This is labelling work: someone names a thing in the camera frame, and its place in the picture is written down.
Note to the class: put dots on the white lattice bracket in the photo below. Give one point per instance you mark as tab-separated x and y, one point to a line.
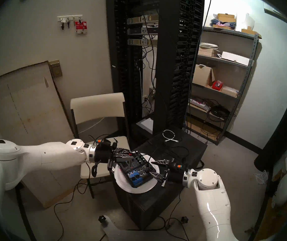
261	177

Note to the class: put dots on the white oval device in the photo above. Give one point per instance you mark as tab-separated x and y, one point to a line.
283	190

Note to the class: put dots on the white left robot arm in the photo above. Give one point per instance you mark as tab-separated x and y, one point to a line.
45	155

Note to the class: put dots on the white and pink package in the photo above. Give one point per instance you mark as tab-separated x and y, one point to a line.
198	102

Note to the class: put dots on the dark grey rack unit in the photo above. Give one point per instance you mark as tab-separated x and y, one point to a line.
139	31

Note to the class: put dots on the black and blue audio mixer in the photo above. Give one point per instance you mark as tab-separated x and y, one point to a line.
138	175

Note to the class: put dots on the black star knob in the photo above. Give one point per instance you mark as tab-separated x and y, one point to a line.
184	220
102	219

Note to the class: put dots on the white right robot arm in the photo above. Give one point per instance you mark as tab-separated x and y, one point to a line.
213	205

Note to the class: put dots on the beige folding chair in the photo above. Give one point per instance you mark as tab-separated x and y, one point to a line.
96	107

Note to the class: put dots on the small open cardboard box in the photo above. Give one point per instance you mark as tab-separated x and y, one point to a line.
250	32

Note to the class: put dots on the grey flat box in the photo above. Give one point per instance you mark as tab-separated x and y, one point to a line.
147	123

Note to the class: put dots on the white key hook rack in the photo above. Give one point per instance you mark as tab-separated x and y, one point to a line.
70	17

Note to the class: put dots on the white round plate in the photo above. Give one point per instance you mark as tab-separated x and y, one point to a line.
123	185

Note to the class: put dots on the pink and blue bag stack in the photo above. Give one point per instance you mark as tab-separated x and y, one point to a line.
221	25

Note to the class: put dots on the flat tan box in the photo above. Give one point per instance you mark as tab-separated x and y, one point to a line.
230	91

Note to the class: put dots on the white paper bag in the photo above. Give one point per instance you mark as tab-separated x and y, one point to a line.
245	20

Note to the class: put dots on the flat brown cardboard sheet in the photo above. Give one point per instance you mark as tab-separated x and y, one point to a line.
203	127

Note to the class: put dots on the beige rack unit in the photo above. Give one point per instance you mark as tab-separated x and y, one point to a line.
138	20
138	42

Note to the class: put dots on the grey metal shelf unit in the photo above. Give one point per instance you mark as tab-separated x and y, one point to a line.
228	32

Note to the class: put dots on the dark hanging key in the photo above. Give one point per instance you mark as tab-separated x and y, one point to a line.
68	24
62	25

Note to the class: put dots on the beige wall control plate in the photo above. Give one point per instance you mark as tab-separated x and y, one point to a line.
56	70

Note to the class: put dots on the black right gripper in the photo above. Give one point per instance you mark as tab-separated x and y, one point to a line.
177	174

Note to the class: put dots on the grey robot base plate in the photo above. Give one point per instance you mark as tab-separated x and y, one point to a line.
113	229

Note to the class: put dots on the closed cardboard box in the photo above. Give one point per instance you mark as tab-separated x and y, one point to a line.
226	18

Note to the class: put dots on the small beige box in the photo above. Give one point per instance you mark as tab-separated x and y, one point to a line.
207	53

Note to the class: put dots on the large pale wooden board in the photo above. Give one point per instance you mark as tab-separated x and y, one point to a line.
28	110

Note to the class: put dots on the large black foam panel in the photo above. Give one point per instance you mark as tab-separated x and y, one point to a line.
283	132

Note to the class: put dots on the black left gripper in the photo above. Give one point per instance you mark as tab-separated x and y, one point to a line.
104	152

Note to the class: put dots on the black server rack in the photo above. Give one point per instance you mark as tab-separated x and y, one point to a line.
166	67

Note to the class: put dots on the small red bin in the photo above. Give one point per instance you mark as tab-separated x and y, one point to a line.
217	86

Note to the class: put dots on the white flat box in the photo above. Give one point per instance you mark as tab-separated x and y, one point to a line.
235	57

